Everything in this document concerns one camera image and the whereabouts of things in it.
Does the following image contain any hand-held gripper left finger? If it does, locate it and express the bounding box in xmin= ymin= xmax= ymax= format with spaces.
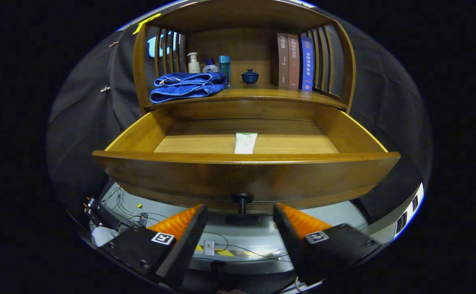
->
xmin=99 ymin=204 xmax=209 ymax=288

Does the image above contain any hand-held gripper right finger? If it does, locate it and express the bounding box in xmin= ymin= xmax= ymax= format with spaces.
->
xmin=273 ymin=203 xmax=383 ymax=286

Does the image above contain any wooden drawer with black knob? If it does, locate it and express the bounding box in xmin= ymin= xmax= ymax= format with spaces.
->
xmin=91 ymin=100 xmax=401 ymax=227

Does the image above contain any white and green tube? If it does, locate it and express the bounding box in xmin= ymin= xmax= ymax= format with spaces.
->
xmin=234 ymin=132 xmax=258 ymax=154

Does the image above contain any wooden countertop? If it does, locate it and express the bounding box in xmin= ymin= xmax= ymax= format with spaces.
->
xmin=144 ymin=84 xmax=348 ymax=111

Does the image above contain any brown wooden cabinet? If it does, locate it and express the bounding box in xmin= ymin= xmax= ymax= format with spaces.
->
xmin=132 ymin=0 xmax=357 ymax=123

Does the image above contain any white slotted panel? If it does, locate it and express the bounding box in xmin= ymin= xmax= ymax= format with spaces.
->
xmin=392 ymin=183 xmax=425 ymax=241

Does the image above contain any folded blue towel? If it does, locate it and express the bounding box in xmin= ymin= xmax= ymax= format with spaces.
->
xmin=149 ymin=72 xmax=227 ymax=104

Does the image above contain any blue lidded teacup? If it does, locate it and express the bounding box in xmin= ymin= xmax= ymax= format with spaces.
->
xmin=240 ymin=69 xmax=260 ymax=85

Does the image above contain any white pump bottle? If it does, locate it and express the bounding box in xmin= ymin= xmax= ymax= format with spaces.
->
xmin=187 ymin=52 xmax=201 ymax=74

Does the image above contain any teal transparent bottle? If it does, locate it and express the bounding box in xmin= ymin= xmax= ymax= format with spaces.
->
xmin=218 ymin=56 xmax=231 ymax=87

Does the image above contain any reddish brown book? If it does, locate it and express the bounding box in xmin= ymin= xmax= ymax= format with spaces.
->
xmin=287 ymin=34 xmax=300 ymax=90

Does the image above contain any dark brown book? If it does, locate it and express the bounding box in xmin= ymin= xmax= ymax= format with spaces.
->
xmin=271 ymin=33 xmax=289 ymax=88

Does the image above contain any blue book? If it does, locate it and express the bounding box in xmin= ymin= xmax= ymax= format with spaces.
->
xmin=298 ymin=36 xmax=314 ymax=91

